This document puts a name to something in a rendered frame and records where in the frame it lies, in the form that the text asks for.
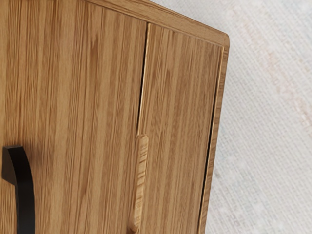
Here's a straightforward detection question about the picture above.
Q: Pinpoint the wooden cabinet with drawers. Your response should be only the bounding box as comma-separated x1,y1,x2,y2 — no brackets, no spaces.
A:
0,0,231,234

